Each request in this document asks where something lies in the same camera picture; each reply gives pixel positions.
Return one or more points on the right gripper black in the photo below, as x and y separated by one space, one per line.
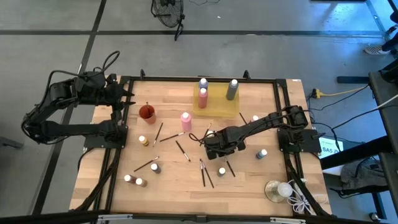
224 140

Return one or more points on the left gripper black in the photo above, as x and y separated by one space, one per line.
114 95

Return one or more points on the golden yellow striped paint bottle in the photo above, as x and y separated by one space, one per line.
144 142

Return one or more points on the light pink paint bottle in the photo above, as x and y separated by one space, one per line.
186 124

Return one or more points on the dark pink paint bottle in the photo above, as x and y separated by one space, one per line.
202 101

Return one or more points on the grey paint bottle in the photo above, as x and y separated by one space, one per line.
231 91

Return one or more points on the purple paint bottle apple label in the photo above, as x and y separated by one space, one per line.
203 84

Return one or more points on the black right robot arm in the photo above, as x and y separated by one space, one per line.
264 121

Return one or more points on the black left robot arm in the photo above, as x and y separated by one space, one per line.
77 129

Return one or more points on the green striped paint bottle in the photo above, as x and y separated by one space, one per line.
221 172

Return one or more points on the teal blue striped paint bottle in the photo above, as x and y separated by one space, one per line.
260 155

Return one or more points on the navy blue paint bottle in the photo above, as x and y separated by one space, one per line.
156 169

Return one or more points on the tan small paint bottle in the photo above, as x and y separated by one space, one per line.
142 183

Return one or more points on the orange-red plastic cup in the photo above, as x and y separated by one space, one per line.
143 114

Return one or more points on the yellow translucent plastic tray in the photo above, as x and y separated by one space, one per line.
217 107

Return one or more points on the black floor fan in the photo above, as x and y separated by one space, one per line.
168 12

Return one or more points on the white SA5 sign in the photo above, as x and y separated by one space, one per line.
331 149

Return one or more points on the dark grey stand foot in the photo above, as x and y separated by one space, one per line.
9 143

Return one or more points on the grey bag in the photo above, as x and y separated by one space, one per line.
362 174

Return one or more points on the black floor bar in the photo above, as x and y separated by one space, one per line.
353 79

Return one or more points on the black metal stand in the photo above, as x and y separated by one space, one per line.
385 93

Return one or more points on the person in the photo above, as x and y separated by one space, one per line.
376 50

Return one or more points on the table-level camera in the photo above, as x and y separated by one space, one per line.
201 218

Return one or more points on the black metal table frame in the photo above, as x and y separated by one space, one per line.
202 78

